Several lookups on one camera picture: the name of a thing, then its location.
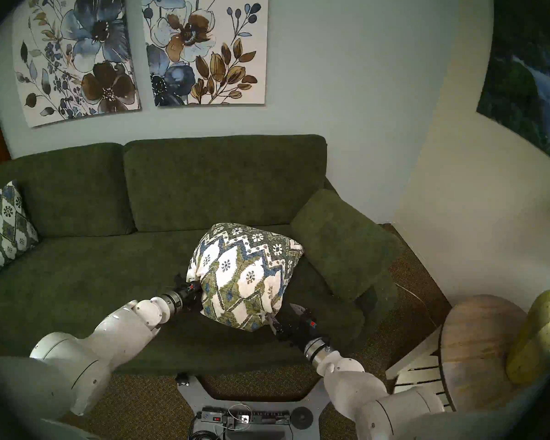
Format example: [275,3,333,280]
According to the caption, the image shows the black base cable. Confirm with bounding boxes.
[187,412,207,440]

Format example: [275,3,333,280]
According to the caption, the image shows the white slatted chair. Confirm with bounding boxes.
[385,327,454,412]

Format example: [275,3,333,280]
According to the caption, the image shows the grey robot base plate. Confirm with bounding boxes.
[175,374,335,440]

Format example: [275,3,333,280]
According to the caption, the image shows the patterned green white cushion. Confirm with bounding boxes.
[0,180,41,279]
[186,222,304,332]

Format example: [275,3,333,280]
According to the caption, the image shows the green sofa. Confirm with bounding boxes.
[0,134,406,375]

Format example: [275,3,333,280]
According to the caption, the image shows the wide green sofa back cushion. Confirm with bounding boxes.
[121,134,328,233]

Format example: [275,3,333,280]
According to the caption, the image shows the black power strip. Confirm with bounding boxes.
[201,406,292,429]

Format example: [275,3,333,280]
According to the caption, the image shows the waterfall landscape picture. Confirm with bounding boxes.
[476,0,550,174]

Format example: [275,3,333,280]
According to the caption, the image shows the white coiled cable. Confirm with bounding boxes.
[225,403,253,430]

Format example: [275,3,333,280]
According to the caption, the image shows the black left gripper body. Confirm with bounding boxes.
[172,274,207,313]

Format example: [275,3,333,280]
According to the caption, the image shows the thin white floor cable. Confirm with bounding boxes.
[393,281,440,329]

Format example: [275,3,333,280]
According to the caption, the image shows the narrow green sofa back cushion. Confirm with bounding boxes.
[0,143,136,239]

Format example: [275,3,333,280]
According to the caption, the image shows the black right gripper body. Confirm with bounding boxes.
[270,305,325,351]

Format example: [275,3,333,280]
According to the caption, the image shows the floral painting brown leaves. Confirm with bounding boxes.
[140,0,270,108]

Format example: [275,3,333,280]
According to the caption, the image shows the floral painting dark brown flower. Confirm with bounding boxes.
[11,0,142,129]

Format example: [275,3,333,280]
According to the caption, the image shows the round wooden side table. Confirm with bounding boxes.
[438,295,539,412]

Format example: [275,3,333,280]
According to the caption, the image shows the gold vase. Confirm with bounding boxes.
[506,286,550,385]

